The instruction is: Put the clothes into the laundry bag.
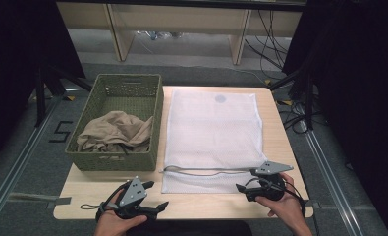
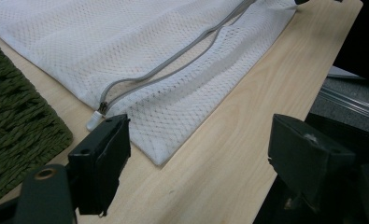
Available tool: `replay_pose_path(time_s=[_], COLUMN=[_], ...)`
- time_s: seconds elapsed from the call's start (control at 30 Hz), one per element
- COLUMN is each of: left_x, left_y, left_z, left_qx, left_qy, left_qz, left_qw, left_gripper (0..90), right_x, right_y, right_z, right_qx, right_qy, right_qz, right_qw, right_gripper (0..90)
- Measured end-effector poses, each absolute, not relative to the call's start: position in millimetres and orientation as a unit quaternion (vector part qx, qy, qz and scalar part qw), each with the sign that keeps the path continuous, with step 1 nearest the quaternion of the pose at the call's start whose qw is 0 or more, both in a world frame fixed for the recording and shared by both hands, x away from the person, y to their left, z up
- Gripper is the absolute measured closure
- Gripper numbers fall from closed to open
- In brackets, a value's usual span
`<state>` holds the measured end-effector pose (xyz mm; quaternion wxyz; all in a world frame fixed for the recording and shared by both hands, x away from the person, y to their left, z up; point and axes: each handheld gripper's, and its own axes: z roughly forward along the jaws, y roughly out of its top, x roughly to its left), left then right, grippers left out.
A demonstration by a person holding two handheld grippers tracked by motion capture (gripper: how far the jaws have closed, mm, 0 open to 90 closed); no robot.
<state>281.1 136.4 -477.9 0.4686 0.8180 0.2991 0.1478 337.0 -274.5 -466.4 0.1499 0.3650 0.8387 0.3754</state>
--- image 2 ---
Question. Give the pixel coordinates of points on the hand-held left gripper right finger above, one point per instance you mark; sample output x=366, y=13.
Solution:
x=303, y=155

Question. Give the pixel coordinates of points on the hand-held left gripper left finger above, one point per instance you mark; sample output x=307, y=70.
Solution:
x=101, y=161

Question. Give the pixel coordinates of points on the white mesh laundry bag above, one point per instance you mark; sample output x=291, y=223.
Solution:
x=79, y=46

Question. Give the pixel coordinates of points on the grey flat sheet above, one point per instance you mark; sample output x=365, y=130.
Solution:
x=342, y=73

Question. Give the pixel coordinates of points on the metal rail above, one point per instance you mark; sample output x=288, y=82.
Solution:
x=350, y=104

